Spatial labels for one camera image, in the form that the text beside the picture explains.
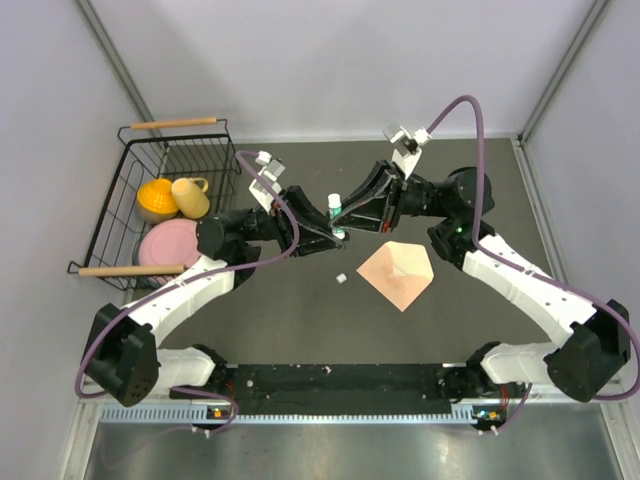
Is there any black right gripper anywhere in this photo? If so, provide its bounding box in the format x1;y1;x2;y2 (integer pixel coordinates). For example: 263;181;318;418
327;161;452;235

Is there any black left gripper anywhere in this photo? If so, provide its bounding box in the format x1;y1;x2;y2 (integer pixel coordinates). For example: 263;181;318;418
233;186;349;259

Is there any white green glue stick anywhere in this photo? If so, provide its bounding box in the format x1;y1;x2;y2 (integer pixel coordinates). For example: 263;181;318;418
327;193;346;240

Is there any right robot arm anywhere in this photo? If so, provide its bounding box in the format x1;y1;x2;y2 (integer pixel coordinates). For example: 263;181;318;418
328;161;631;402

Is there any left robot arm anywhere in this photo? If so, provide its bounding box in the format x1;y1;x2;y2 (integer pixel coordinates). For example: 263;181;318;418
81;186;345;407

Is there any yellow mug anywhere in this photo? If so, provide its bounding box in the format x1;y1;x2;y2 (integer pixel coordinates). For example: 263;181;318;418
171;177;211;220

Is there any pink plate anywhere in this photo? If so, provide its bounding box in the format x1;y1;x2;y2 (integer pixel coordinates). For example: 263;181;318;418
138;218;200;267

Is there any orange bowl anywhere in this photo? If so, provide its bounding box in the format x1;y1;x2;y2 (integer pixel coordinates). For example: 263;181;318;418
136;178;179;224

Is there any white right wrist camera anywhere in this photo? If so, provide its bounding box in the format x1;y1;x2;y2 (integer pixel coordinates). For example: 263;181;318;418
382;123;432;179

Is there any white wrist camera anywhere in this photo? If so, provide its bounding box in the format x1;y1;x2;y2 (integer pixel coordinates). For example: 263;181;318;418
249;151;285;212
382;123;432;179

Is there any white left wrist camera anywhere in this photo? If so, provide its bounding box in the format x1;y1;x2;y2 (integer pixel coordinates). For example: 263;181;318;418
249;151;285;212

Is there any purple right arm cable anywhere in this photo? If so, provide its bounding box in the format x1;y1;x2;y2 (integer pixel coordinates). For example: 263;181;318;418
427;94;640;434

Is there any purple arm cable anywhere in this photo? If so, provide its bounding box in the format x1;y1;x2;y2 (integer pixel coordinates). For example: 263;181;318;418
74;149;301;436
427;94;640;434

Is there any black wire basket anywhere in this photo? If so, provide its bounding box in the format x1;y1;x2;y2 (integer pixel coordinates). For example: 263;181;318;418
67;118;241;291

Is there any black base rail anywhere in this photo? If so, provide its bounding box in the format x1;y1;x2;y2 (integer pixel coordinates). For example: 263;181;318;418
192;364;525;415

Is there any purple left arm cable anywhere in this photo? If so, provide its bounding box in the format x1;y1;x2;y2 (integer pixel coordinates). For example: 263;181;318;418
74;149;301;436

